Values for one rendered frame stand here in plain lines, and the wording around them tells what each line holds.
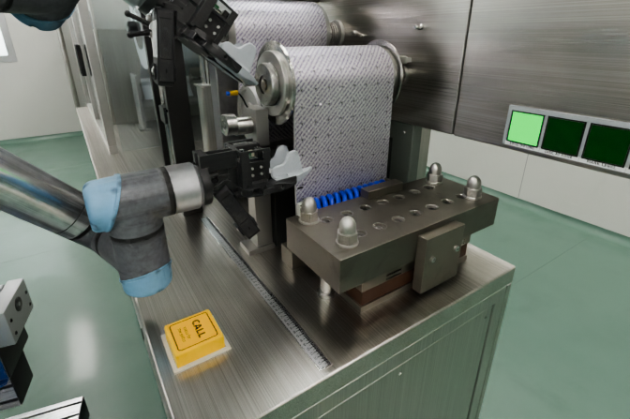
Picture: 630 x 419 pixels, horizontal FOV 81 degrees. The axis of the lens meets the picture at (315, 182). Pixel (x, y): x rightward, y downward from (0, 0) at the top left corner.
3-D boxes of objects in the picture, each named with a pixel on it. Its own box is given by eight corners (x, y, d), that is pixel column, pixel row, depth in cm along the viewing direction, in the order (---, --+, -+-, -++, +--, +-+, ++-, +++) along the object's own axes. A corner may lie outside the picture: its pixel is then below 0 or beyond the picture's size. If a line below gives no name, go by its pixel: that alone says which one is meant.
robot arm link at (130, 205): (91, 226, 55) (78, 172, 52) (167, 207, 61) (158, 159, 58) (97, 249, 49) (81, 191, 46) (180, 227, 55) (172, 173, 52)
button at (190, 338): (165, 337, 56) (163, 325, 55) (210, 320, 60) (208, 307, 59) (177, 369, 51) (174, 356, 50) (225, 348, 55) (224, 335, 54)
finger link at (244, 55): (277, 63, 64) (234, 26, 59) (260, 91, 64) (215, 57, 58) (270, 62, 67) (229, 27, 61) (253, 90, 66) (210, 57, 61)
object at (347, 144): (294, 203, 71) (292, 108, 64) (384, 179, 83) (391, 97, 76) (296, 204, 70) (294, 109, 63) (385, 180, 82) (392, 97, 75)
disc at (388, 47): (405, 106, 74) (359, 113, 87) (407, 106, 75) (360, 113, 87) (397, 30, 72) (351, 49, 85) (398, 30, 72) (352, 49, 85)
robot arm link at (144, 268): (149, 259, 66) (138, 203, 62) (185, 283, 60) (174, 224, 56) (104, 279, 61) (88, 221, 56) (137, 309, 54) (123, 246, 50)
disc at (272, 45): (299, 121, 62) (262, 127, 74) (302, 121, 62) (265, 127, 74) (285, 29, 59) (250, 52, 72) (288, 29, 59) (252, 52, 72)
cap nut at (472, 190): (457, 195, 74) (461, 174, 73) (469, 191, 76) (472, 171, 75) (473, 202, 72) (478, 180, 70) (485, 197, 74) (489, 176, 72)
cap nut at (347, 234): (330, 240, 58) (331, 215, 56) (349, 233, 60) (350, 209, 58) (344, 250, 55) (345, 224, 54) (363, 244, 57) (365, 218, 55)
